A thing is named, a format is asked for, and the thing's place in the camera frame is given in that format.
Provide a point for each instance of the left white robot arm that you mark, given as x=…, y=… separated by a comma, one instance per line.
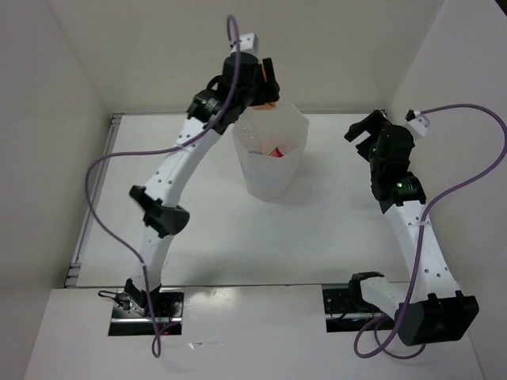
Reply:
x=159, y=197

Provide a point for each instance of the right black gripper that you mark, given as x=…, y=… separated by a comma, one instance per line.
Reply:
x=371, y=123

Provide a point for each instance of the translucent white bin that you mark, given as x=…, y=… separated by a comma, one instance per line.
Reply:
x=270, y=143

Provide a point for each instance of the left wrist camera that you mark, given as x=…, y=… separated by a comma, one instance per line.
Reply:
x=247, y=43

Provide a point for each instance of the red label water bottle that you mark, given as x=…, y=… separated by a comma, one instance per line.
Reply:
x=282, y=150

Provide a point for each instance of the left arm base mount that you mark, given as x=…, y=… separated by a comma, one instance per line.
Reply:
x=126, y=320

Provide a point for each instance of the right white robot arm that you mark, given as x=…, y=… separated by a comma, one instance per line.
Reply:
x=433, y=309

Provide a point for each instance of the aluminium table edge rail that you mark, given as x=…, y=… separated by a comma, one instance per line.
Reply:
x=95, y=192

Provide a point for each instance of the blue label clear bottle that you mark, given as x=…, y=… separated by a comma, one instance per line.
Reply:
x=249, y=138

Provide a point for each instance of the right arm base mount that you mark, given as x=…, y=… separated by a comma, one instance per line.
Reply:
x=341, y=314

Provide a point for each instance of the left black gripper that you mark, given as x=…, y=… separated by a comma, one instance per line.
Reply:
x=269, y=89

